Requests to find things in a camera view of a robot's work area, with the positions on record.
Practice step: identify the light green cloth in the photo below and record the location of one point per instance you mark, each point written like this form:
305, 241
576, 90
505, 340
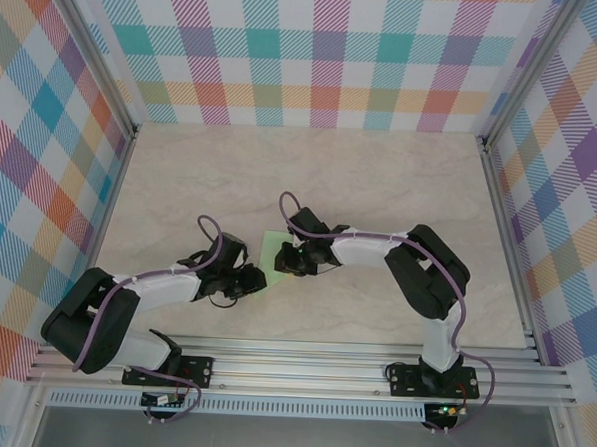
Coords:
268, 254

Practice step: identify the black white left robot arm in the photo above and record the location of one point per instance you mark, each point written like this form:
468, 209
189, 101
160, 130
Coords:
88, 322

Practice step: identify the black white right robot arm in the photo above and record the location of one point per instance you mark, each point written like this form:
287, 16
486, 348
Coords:
426, 275

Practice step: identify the small black circuit board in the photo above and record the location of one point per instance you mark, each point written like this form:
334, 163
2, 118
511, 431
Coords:
161, 400

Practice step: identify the grey metal panel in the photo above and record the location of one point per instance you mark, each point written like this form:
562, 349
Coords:
292, 441

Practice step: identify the circuit board with green light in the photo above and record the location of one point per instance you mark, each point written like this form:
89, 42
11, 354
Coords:
446, 410

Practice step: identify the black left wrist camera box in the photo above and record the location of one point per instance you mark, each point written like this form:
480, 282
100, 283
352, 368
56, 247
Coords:
232, 250

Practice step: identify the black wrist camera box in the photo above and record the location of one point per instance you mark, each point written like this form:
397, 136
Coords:
232, 250
309, 222

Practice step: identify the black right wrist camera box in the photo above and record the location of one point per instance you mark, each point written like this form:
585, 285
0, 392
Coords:
309, 222

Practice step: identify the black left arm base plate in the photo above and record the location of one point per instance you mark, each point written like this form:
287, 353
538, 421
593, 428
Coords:
198, 371

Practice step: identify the aluminium mounting rail frame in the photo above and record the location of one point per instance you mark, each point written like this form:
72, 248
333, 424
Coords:
296, 368

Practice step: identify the aluminium side rail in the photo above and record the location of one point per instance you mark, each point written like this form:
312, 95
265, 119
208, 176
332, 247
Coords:
103, 223
512, 255

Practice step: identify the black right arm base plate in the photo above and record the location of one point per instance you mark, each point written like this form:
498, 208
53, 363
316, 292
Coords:
405, 382

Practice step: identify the aluminium corner post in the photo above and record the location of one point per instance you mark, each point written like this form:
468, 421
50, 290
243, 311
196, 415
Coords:
529, 70
94, 55

